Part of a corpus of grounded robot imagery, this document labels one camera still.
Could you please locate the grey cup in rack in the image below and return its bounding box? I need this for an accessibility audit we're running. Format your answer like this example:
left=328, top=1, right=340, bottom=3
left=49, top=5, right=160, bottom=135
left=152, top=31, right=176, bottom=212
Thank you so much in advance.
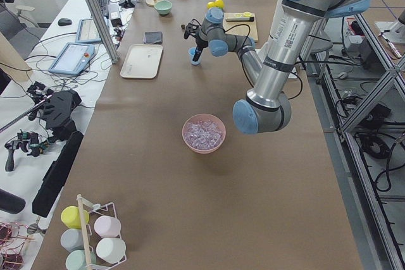
left=60, top=228, right=84, bottom=252

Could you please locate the mint cup in rack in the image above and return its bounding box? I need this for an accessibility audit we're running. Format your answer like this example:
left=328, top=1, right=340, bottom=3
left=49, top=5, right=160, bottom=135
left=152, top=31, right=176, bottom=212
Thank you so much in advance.
left=65, top=250, right=87, bottom=270

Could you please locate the near teach pendant tablet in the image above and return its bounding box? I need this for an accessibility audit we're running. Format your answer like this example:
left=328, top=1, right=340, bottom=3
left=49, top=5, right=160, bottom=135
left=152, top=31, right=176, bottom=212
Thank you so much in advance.
left=48, top=42, right=95, bottom=76

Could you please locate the cream rectangular tray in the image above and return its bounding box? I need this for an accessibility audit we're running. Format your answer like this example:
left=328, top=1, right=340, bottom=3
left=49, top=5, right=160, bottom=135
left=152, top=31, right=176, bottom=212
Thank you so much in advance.
left=120, top=44, right=163, bottom=80

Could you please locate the white wire cup rack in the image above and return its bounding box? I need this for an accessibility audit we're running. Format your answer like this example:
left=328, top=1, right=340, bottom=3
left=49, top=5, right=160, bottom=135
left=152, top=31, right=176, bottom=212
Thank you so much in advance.
left=82, top=197, right=127, bottom=269

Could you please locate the pink cup in rack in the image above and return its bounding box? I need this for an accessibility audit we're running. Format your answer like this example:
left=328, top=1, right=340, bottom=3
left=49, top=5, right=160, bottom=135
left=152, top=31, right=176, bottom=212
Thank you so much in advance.
left=94, top=216, right=122, bottom=238

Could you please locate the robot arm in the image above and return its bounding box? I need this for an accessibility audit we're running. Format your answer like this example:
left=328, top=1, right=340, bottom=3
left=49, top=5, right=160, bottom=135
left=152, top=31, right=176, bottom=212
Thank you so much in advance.
left=192, top=0, right=371, bottom=134

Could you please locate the black computer mouse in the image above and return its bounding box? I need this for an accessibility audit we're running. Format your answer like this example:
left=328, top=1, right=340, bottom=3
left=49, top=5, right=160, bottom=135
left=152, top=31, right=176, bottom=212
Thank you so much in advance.
left=58, top=18, right=72, bottom=27

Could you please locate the wooden rack handle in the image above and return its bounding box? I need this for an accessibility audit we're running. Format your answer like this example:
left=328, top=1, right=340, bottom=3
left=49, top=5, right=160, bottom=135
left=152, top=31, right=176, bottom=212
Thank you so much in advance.
left=77, top=194, right=94, bottom=270

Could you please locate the pink bowl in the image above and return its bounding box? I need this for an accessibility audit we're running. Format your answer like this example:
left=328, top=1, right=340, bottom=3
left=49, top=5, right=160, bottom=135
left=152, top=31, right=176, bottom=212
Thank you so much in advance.
left=182, top=113, right=227, bottom=154

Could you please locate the black keyboard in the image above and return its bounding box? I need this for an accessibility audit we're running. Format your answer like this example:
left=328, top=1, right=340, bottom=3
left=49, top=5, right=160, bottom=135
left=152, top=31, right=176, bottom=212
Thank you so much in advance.
left=96, top=0, right=109, bottom=17

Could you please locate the wooden cutting board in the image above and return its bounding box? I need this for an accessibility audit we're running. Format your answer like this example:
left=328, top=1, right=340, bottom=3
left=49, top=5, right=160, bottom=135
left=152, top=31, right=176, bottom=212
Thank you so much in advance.
left=223, top=12, right=259, bottom=42

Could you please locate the yellow cup in rack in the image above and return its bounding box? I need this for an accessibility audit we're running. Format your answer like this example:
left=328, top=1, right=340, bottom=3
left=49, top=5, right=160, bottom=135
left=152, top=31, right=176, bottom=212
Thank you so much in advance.
left=60, top=206, right=82, bottom=229

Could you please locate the teach pendant tablet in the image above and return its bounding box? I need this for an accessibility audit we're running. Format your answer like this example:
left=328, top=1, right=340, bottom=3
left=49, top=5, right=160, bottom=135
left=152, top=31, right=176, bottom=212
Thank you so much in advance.
left=48, top=42, right=95, bottom=76
left=75, top=18, right=102, bottom=44

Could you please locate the white cup in rack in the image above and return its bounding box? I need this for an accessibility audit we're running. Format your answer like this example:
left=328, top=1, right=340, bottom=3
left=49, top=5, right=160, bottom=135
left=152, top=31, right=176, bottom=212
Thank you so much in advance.
left=96, top=238, right=126, bottom=264

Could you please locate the far teach pendant tablet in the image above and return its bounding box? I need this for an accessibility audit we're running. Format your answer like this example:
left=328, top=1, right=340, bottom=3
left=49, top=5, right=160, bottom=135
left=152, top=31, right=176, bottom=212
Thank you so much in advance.
left=75, top=18, right=102, bottom=44

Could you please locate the grey folded cloth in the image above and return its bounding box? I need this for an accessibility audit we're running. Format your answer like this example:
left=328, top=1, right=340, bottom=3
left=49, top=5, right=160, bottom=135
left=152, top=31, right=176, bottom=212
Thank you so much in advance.
left=143, top=31, right=163, bottom=44

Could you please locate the yellow lemon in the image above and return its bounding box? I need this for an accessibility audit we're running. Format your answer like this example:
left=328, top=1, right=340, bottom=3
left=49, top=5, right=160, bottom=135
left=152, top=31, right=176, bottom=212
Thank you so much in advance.
left=206, top=2, right=216, bottom=9
left=215, top=0, right=225, bottom=9

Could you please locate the mint green bowl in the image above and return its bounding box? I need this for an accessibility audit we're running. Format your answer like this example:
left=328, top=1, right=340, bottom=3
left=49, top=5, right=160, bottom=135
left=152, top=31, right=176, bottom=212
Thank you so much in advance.
left=154, top=1, right=173, bottom=16

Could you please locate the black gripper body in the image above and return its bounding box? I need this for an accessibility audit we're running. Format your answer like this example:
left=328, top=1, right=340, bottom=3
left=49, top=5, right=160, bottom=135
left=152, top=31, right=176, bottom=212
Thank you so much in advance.
left=194, top=28, right=206, bottom=48

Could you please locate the black foam bar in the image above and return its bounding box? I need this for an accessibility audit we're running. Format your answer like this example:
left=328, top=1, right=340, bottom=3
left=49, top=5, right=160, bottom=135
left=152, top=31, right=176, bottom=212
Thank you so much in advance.
left=32, top=131, right=84, bottom=218

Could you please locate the ice cubes pile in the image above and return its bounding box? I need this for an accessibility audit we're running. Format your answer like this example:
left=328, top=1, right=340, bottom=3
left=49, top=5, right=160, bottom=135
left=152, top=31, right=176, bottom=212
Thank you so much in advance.
left=184, top=120, right=224, bottom=150

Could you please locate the aluminium frame post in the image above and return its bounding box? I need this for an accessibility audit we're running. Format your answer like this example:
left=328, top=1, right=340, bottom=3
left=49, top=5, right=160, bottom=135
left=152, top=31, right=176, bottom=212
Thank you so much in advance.
left=85, top=0, right=119, bottom=64

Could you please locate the light blue cup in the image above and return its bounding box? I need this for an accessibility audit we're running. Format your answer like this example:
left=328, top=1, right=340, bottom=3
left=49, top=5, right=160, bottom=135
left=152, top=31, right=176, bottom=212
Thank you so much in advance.
left=188, top=47, right=201, bottom=65

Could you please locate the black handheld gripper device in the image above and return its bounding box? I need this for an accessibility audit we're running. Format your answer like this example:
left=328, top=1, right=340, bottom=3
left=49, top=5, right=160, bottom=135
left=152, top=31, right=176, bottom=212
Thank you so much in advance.
left=27, top=82, right=82, bottom=141

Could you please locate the steel muddler black tip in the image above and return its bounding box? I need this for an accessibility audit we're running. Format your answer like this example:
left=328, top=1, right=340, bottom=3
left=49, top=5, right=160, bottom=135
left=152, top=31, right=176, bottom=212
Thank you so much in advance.
left=225, top=16, right=255, bottom=22

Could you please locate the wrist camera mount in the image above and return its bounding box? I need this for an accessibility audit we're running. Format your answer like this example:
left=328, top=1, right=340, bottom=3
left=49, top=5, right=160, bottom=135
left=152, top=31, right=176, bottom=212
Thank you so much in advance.
left=184, top=22, right=201, bottom=40

